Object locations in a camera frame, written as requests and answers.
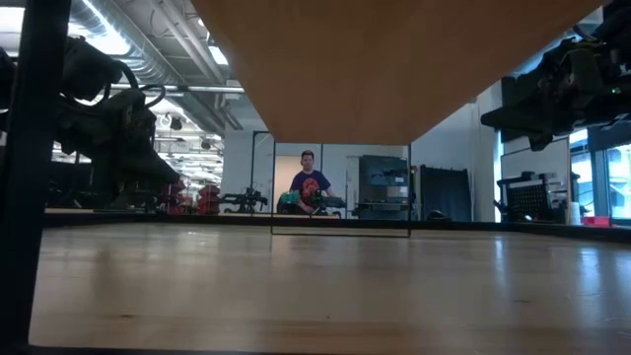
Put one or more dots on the long strip light rail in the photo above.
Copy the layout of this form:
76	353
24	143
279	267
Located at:
197	89

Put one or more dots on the beige door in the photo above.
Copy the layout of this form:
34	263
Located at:
283	172

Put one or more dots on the white board panel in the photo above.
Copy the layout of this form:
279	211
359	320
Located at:
537	160

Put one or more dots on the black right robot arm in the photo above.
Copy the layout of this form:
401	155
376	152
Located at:
613	44

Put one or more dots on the person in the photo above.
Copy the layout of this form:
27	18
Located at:
310	185

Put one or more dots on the white paper roll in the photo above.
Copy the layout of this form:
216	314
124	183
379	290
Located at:
575	213

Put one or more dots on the red machine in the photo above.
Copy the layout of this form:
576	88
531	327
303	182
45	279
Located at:
175	197
209	197

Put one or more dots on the black tabletop device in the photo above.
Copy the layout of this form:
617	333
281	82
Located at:
332	202

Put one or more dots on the black dome object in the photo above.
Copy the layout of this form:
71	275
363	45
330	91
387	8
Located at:
437	216

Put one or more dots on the small black robot arm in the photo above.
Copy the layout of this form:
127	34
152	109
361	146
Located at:
244	201

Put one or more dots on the black workstation row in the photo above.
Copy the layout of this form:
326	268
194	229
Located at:
74	185

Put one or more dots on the black monitor cabinet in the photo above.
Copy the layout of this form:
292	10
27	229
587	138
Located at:
382	170

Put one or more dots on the black curtain panel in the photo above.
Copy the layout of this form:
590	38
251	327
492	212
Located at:
446	192

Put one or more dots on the silver ventilation duct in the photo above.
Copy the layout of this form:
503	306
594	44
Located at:
148	59

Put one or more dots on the green object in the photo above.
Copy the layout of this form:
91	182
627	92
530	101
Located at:
290	198

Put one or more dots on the red plastic bin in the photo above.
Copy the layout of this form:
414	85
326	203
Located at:
595	221

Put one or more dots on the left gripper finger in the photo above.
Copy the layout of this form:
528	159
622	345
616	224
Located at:
153	172

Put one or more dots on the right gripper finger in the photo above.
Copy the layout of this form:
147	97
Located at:
512	117
541	140

